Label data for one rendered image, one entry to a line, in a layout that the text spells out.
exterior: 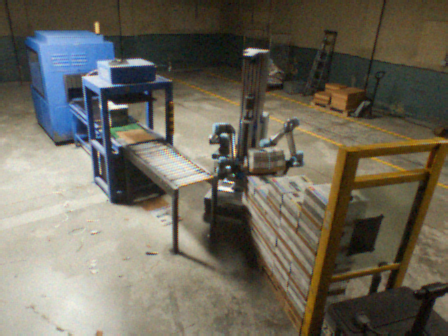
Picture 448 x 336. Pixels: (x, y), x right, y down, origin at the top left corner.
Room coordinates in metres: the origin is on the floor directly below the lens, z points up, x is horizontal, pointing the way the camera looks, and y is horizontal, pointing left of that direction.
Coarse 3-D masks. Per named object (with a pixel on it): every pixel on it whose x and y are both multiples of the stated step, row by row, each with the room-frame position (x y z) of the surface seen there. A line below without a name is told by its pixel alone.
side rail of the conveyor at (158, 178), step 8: (128, 152) 4.04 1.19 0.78; (136, 160) 3.86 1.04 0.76; (144, 160) 3.79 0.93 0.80; (144, 168) 3.70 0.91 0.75; (152, 168) 3.60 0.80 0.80; (152, 176) 3.54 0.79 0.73; (160, 176) 3.42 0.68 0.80; (160, 184) 3.39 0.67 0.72; (168, 184) 3.25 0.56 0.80; (168, 192) 3.25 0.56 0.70; (176, 192) 3.17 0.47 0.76
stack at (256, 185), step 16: (256, 176) 3.50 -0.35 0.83; (272, 176) 3.51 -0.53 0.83; (256, 192) 3.23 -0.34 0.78; (272, 208) 2.88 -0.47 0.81; (256, 224) 3.15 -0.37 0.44; (272, 224) 2.84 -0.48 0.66; (256, 240) 3.12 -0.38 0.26; (272, 240) 2.79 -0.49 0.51; (288, 240) 2.55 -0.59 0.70; (272, 256) 2.77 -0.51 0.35; (288, 256) 2.51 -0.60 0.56; (272, 288) 2.69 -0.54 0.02
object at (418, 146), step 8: (368, 144) 1.93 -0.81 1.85; (376, 144) 1.94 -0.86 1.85; (384, 144) 1.94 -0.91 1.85; (392, 144) 1.95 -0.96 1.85; (400, 144) 1.96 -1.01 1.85; (408, 144) 1.97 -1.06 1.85; (416, 144) 1.98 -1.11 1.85; (424, 144) 2.00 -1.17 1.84; (432, 144) 2.02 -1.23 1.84; (368, 152) 1.87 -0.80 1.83; (376, 152) 1.89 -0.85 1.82; (384, 152) 1.91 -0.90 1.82; (392, 152) 1.93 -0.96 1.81; (400, 152) 1.95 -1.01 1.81; (408, 152) 1.97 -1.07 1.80; (416, 152) 1.99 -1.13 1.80
